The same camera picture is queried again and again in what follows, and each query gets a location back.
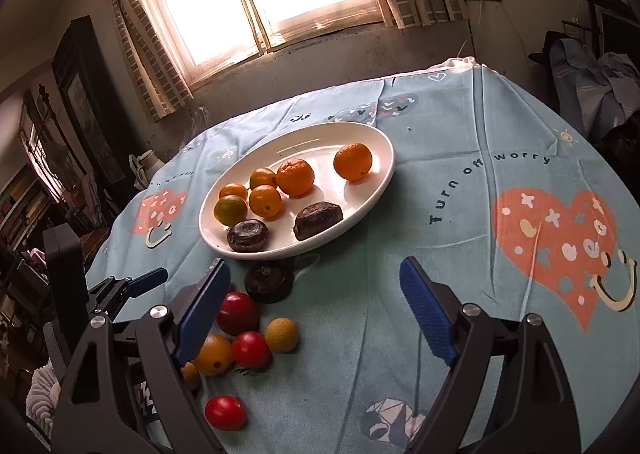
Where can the yellow fruit behind oranges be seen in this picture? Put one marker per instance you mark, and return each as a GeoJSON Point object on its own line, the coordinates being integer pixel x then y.
{"type": "Point", "coordinates": [281, 335]}

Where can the pile of grey clothes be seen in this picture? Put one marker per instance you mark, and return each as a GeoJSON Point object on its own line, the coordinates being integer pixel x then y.
{"type": "Point", "coordinates": [594, 94]}

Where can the smooth orange with stem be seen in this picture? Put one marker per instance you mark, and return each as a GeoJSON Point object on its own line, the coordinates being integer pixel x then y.
{"type": "Point", "coordinates": [353, 162]}

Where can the dark framed picture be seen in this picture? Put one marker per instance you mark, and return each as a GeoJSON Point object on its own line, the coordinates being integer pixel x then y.
{"type": "Point", "coordinates": [90, 99]}

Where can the white kettle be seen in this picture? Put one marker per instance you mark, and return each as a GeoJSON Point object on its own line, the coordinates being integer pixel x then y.
{"type": "Point", "coordinates": [144, 168]}

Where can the dark purple passion fruit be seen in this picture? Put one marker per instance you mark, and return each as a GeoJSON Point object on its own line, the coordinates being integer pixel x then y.
{"type": "Point", "coordinates": [248, 236]}

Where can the small yellow-green fruit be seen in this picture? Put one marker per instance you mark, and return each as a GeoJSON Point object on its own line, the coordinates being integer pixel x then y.
{"type": "Point", "coordinates": [191, 376]}

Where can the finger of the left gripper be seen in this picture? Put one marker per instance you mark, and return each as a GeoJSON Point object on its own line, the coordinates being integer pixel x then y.
{"type": "Point", "coordinates": [140, 282]}

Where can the large dark red plum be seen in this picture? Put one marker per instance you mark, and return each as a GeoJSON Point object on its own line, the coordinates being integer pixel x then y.
{"type": "Point", "coordinates": [237, 314]}

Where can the yellow-orange round fruit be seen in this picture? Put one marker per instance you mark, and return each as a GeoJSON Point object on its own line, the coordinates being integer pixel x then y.
{"type": "Point", "coordinates": [215, 356]}

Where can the small rough tangerine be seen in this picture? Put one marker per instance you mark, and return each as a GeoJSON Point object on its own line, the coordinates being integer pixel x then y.
{"type": "Point", "coordinates": [234, 189]}

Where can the white striped sleeve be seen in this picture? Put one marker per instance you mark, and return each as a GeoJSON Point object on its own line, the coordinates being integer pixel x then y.
{"type": "Point", "coordinates": [42, 398]}

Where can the large rough tangerine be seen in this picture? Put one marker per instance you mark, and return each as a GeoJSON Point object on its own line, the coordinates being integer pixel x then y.
{"type": "Point", "coordinates": [295, 177]}

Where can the green-orange small fruit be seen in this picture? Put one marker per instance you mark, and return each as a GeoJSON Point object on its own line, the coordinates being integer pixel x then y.
{"type": "Point", "coordinates": [230, 210]}

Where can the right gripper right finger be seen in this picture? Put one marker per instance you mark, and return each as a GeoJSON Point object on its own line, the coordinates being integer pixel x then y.
{"type": "Point", "coordinates": [533, 410]}

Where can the small orange kumquat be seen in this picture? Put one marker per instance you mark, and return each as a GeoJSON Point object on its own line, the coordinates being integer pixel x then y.
{"type": "Point", "coordinates": [263, 177]}

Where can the white oval plate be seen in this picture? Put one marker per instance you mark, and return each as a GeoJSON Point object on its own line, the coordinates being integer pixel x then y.
{"type": "Point", "coordinates": [317, 145]}

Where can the light blue printed tablecloth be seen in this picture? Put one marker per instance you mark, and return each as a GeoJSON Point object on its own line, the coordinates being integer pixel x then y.
{"type": "Point", "coordinates": [494, 194]}

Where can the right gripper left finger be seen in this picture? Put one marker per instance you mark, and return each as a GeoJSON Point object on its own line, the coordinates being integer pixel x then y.
{"type": "Point", "coordinates": [123, 391]}

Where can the red plum middle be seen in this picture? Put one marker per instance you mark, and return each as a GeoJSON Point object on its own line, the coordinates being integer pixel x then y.
{"type": "Point", "coordinates": [250, 351]}

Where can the red plum front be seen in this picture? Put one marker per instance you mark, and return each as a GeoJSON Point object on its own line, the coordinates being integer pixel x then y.
{"type": "Point", "coordinates": [225, 413]}

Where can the left checkered curtain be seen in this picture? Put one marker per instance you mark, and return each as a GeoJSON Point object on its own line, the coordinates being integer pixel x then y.
{"type": "Point", "coordinates": [158, 81]}

